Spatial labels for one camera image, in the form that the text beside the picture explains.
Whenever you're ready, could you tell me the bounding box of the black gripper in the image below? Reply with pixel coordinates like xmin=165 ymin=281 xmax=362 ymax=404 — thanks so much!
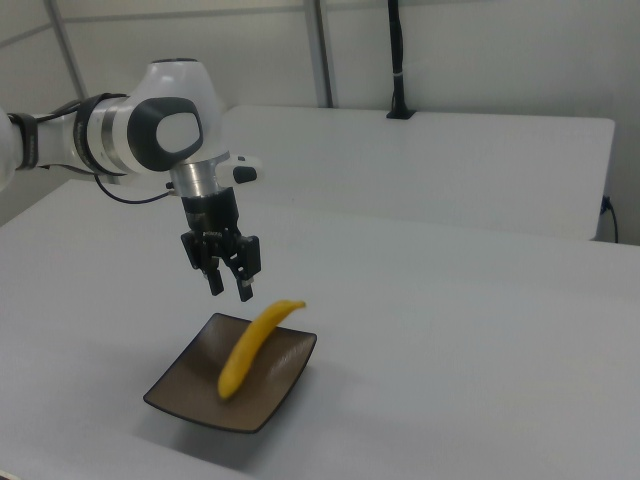
xmin=178 ymin=186 xmax=262 ymax=303

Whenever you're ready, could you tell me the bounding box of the black vertical cable pole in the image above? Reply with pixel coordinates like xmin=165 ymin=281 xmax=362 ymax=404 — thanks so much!
xmin=387 ymin=0 xmax=409 ymax=115

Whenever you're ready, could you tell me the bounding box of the slanted grey frame post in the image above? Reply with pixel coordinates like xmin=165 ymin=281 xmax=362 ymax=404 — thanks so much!
xmin=45 ymin=0 xmax=89 ymax=103

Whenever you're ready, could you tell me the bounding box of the black power cable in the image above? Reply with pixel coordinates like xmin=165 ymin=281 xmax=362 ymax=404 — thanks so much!
xmin=599 ymin=194 xmax=621 ymax=245

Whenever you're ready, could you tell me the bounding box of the grey wall frame post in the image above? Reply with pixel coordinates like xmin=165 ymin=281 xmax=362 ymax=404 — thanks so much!
xmin=305 ymin=0 xmax=335 ymax=108

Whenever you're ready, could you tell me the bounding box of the yellow banana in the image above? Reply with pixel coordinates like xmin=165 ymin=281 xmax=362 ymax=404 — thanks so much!
xmin=216 ymin=298 xmax=308 ymax=401

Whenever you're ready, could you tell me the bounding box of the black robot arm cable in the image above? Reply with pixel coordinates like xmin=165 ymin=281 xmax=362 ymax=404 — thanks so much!
xmin=9 ymin=92 xmax=175 ymax=205

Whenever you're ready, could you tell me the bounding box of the brown square ceramic plate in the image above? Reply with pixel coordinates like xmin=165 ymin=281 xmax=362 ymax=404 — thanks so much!
xmin=142 ymin=312 xmax=319 ymax=435

